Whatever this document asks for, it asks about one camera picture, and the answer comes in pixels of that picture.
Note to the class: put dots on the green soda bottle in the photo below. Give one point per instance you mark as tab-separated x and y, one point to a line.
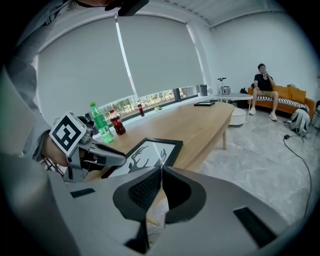
101	125

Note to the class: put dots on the orange sofa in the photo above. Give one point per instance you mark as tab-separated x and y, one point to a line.
285	105

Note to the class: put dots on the red label cola bottle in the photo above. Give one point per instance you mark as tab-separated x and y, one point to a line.
118	125

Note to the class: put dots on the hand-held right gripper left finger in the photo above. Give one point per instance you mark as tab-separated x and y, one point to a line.
100	207

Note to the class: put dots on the window pane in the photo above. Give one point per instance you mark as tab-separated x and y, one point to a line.
155	98

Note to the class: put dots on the slim cola bottle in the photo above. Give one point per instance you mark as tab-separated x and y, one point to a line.
141	110

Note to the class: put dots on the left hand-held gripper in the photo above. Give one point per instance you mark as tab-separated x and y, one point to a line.
65	132

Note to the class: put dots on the person's grey hoodie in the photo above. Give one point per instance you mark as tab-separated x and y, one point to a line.
25	75

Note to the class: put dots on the deer picture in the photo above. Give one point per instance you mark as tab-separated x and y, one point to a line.
150	152

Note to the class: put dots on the black backpack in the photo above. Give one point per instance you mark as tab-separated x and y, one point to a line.
243	98

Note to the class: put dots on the tall waste bin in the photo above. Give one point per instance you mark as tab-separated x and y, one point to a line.
203	90

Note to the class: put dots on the silver metal stand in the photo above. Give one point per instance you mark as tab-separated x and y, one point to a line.
225	90

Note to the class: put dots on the person's left forearm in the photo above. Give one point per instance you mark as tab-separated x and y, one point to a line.
55	152

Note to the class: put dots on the striped sofa cushion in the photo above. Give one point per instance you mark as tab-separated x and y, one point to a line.
287	101

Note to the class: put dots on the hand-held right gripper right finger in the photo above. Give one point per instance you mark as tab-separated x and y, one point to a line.
220	215

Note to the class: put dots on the wooden coffee table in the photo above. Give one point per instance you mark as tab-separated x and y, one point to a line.
187	125

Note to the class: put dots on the small black picture frame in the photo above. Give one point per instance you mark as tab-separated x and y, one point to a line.
203	103

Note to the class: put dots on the black head camera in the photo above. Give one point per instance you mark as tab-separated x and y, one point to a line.
130	8

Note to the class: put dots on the grey backpack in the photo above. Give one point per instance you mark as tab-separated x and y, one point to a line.
300	120

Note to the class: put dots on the green leaf sprig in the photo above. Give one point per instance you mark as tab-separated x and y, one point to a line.
158	108

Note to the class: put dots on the round white side table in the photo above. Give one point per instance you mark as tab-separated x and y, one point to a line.
233	96

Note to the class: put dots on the grey roller blind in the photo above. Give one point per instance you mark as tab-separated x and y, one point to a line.
162	55
82	67

